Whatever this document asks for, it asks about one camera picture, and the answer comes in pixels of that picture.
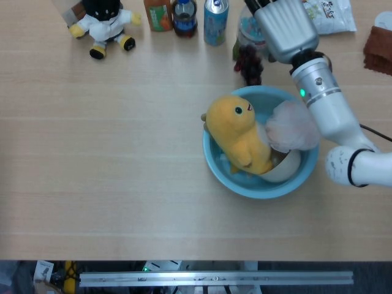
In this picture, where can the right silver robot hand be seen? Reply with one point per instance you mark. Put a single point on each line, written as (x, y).
(288, 27)

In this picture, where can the purple grape bunch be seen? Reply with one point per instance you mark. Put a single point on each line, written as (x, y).
(249, 65)

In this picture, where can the pink mesh bath loofah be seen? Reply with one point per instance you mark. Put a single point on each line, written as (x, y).
(291, 128)

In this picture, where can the yellow plush toy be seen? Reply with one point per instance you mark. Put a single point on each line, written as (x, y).
(235, 134)

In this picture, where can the beige bowl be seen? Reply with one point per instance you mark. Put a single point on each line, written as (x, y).
(284, 171)

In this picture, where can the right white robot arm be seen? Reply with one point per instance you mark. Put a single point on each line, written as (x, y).
(327, 104)

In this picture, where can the black plush doll white coat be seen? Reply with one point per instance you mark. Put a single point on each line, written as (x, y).
(104, 26)

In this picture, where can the clear jar of blue clips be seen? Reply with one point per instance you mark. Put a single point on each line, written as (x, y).
(248, 27)

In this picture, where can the white green snack bag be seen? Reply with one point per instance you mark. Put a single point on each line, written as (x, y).
(333, 18)

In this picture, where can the tall blue drink can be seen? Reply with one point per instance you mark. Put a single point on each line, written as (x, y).
(216, 24)

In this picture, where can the folded brown cloth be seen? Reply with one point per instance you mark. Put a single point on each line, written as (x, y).
(379, 52)

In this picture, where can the white round disc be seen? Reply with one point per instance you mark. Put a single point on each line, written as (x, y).
(384, 20)

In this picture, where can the cola bottle blue label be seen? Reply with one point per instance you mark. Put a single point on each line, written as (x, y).
(184, 18)

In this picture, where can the orange juice bottle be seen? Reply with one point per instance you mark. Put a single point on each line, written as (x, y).
(157, 15)

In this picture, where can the light blue plastic basin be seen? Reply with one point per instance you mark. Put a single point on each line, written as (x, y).
(245, 186)

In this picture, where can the small brown white box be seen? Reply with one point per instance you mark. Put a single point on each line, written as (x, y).
(73, 13)

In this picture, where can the yellow pole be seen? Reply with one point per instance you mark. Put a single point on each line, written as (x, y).
(70, 275)

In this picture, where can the white paper card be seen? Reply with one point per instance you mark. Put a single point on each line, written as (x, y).
(43, 271)

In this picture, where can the aluminium rail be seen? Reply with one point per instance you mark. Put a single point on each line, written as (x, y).
(214, 278)

